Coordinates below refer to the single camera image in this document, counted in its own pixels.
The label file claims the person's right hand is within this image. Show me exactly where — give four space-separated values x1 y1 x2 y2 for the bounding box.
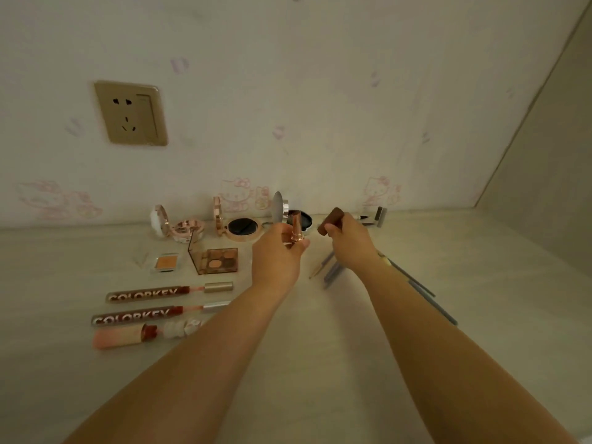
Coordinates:
326 215 384 274

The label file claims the person's left hand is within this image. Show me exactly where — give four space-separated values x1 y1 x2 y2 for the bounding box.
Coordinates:
251 222 311 297

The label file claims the brown lipstick cap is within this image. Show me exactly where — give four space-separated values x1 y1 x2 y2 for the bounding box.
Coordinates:
317 207 346 236

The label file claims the rose gold lipstick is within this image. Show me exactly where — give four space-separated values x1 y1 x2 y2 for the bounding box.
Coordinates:
287 213 306 248

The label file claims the person's right forearm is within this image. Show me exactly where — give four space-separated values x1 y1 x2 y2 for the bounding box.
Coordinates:
355 258 579 444

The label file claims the person's left forearm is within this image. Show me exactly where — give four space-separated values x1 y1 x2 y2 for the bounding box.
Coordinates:
62 272 299 444

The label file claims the gold-tipped makeup pencil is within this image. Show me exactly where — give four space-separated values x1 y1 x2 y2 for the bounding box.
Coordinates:
308 251 335 280

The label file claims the silver black powder compact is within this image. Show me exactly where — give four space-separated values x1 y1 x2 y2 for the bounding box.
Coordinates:
282 200 314 232

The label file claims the grey makeup pencil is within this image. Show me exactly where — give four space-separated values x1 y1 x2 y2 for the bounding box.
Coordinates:
322 262 346 290
376 251 436 298
408 280 459 327

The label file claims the rose gold mirror compact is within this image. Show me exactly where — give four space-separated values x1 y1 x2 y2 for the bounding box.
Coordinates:
212 196 262 239

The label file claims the brown eyeshadow palette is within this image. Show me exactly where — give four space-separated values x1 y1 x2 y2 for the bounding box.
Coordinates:
187 233 239 276

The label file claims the rose gold cushion compact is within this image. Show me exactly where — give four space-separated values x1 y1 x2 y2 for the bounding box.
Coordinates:
151 204 207 244

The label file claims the clear single orange eyeshadow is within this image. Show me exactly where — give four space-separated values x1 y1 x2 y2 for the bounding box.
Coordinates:
135 251 184 274

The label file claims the brown lip gloss tube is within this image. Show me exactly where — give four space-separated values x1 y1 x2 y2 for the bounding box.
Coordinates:
91 300 232 327
105 281 235 305

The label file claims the pink lip gloss white cap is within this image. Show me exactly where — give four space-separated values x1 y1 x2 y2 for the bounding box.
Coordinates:
92 318 207 350

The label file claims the gold wall socket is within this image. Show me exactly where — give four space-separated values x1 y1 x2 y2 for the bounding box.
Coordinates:
94 80 168 147

